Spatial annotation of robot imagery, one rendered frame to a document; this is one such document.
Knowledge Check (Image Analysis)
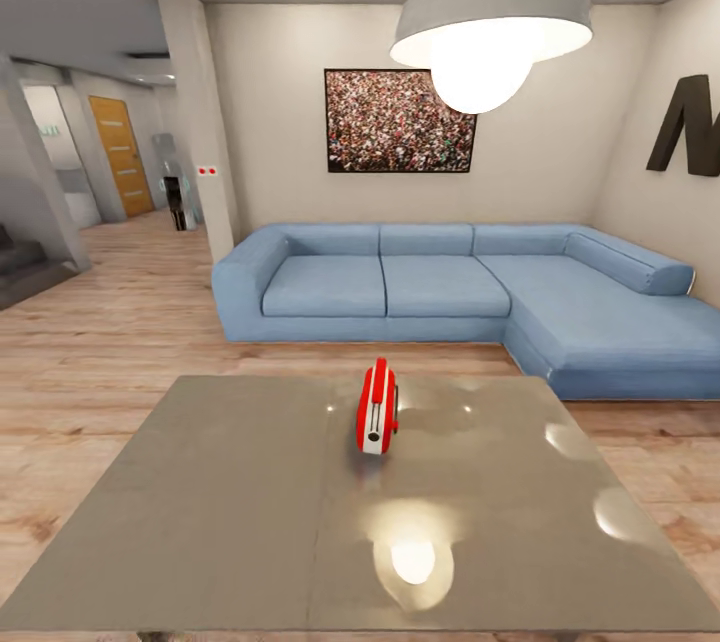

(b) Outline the radio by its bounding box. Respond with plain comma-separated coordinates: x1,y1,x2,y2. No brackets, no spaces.
356,357,399,455

